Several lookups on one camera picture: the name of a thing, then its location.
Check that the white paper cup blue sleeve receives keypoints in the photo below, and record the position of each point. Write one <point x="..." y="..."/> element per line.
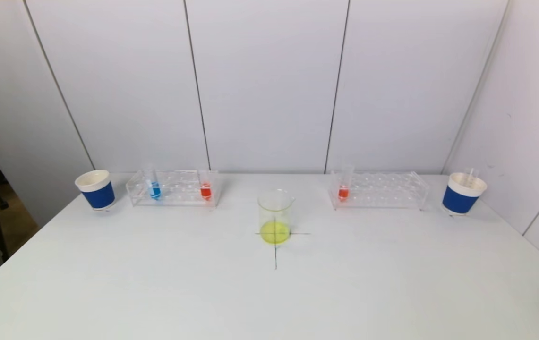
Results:
<point x="458" y="200"/>
<point x="98" y="196"/>

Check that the clear acrylic test tube rack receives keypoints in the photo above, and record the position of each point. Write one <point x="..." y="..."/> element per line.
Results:
<point x="378" y="191"/>
<point x="179" y="189"/>

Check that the clear glass beaker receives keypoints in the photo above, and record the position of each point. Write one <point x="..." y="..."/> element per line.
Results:
<point x="275" y="232"/>

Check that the test tube with red pigment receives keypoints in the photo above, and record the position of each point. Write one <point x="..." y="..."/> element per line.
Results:
<point x="205" y="191"/>
<point x="343" y="192"/>

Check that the test tube with blue pigment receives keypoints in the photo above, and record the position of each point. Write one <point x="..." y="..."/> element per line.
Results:
<point x="155" y="191"/>

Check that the test tube with yellow pigment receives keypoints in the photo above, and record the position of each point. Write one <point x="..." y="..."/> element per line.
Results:
<point x="471" y="174"/>

